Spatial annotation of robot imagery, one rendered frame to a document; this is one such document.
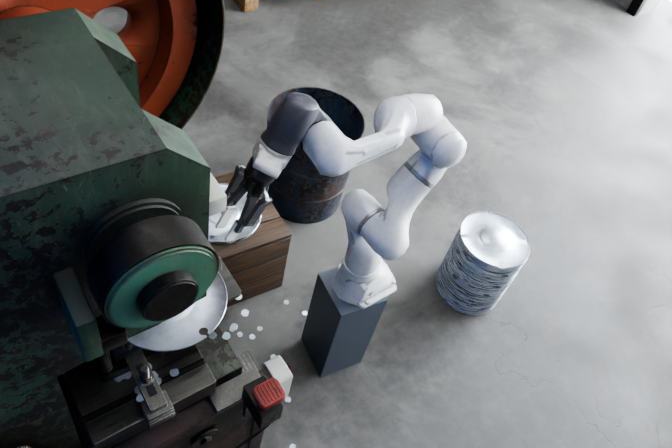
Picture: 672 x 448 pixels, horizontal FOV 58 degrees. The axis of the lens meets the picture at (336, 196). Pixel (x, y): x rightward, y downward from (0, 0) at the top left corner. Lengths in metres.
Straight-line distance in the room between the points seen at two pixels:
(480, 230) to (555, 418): 0.78
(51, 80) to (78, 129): 0.12
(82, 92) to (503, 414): 2.00
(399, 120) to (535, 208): 1.88
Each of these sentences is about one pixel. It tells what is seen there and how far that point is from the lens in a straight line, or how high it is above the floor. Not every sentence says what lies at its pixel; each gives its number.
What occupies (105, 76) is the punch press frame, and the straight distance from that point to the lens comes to 1.04.
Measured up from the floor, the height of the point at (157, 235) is 1.42.
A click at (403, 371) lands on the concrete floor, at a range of 2.48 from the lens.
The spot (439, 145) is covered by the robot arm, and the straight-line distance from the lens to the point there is 1.62.
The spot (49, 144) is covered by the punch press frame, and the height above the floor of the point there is 1.50.
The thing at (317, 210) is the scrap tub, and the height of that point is 0.09.
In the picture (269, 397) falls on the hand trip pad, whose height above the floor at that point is 0.76.
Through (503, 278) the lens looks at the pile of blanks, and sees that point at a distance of 2.52.
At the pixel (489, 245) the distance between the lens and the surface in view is 2.49.
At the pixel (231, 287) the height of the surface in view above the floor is 0.78.
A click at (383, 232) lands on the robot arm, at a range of 1.74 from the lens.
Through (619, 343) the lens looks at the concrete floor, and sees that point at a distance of 2.98.
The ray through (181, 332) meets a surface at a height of 0.78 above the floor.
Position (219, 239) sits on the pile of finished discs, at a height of 0.36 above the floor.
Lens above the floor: 2.13
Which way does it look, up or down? 46 degrees down
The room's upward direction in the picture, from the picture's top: 14 degrees clockwise
